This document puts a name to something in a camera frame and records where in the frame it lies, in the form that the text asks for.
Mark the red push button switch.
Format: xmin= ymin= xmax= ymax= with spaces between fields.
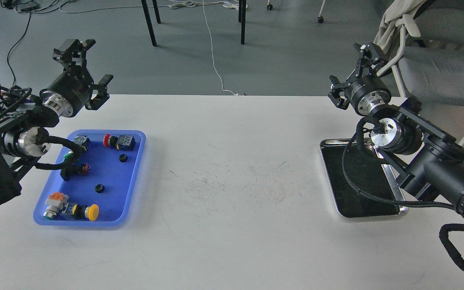
xmin=103 ymin=134 xmax=136 ymax=151

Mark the black table leg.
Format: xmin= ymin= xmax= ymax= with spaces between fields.
xmin=238 ymin=0 xmax=247 ymax=45
xmin=141 ymin=0 xmax=162 ymax=47

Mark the black table leg left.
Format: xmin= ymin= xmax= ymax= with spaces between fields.
xmin=141 ymin=0 xmax=162 ymax=47

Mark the beige cloth on chair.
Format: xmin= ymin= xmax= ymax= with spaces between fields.
xmin=373 ymin=0 xmax=425 ymax=53

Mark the green push button switch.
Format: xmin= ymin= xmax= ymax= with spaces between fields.
xmin=64 ymin=135 xmax=91 ymax=162

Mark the yellow push button switch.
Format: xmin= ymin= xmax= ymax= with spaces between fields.
xmin=63 ymin=203 xmax=99 ymax=222

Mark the black red switch block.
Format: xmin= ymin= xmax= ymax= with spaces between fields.
xmin=60 ymin=163 xmax=90 ymax=181

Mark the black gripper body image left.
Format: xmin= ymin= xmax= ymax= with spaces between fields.
xmin=40 ymin=56 xmax=93 ymax=118

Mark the black table leg right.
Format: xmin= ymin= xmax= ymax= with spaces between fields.
xmin=238 ymin=0 xmax=247 ymax=45

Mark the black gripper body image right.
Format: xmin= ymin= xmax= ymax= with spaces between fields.
xmin=344 ymin=67 xmax=392 ymax=117

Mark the white floor cable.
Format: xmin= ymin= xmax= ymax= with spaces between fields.
xmin=169 ymin=0 xmax=249 ymax=96

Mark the black floor cable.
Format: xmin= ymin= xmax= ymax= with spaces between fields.
xmin=0 ymin=0 xmax=69 ymax=87

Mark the grey office chair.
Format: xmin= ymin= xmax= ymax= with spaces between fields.
xmin=373 ymin=0 xmax=464 ymax=145

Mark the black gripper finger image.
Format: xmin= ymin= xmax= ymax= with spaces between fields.
xmin=53 ymin=39 xmax=96 ymax=65
xmin=85 ymin=74 xmax=114 ymax=110
xmin=328 ymin=75 xmax=351 ymax=110
xmin=353 ymin=43 xmax=388 ymax=68

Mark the silver metal tray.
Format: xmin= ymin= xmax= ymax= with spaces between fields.
xmin=320 ymin=139 xmax=409 ymax=220

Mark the orange grey selector switch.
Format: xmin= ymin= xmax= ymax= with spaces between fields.
xmin=43 ymin=192 xmax=69 ymax=220

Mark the blue plastic tray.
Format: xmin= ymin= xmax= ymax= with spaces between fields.
xmin=33 ymin=130 xmax=147 ymax=227

